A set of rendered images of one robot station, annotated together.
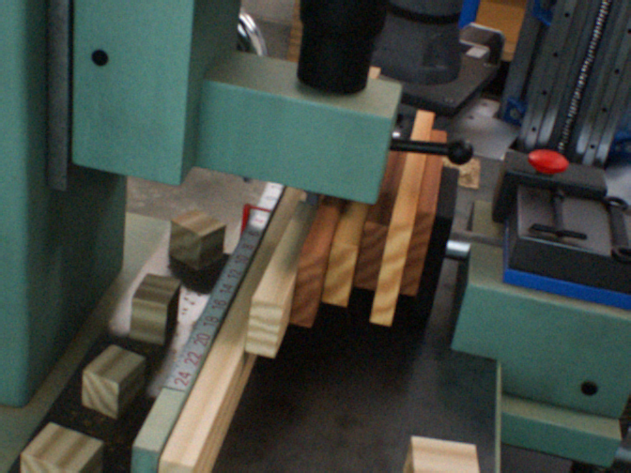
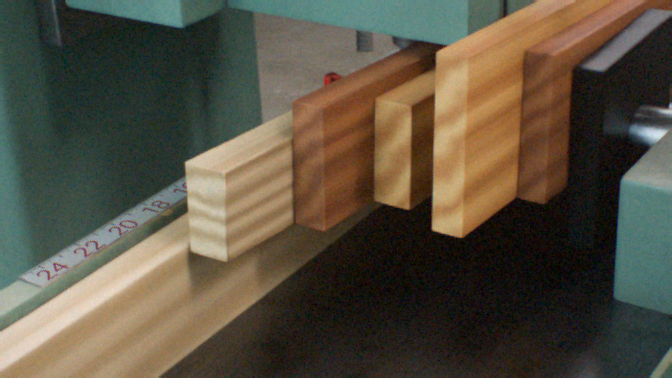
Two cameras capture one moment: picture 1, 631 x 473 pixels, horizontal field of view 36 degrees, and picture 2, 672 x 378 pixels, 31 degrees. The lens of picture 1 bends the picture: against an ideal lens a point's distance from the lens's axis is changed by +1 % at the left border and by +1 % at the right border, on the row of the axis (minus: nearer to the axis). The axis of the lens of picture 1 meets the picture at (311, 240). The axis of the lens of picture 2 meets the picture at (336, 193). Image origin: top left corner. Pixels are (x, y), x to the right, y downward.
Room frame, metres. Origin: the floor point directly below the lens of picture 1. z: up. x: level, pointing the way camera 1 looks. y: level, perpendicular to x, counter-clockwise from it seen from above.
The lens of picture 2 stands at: (0.14, -0.24, 1.19)
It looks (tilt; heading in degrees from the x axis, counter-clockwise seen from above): 27 degrees down; 29
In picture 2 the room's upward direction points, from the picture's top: 3 degrees counter-clockwise
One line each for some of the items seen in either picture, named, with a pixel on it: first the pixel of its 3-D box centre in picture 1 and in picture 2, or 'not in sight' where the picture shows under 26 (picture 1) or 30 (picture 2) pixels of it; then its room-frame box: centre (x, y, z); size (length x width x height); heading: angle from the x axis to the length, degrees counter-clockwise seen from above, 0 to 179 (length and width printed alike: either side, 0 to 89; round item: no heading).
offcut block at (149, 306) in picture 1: (155, 308); not in sight; (0.70, 0.13, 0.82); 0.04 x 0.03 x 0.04; 175
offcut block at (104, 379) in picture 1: (114, 380); not in sight; (0.60, 0.14, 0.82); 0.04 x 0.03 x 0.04; 161
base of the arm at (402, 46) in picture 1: (417, 34); not in sight; (1.45, -0.11, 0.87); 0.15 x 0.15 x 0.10
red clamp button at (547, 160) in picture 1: (547, 161); not in sight; (0.70, -0.17, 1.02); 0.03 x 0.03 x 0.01
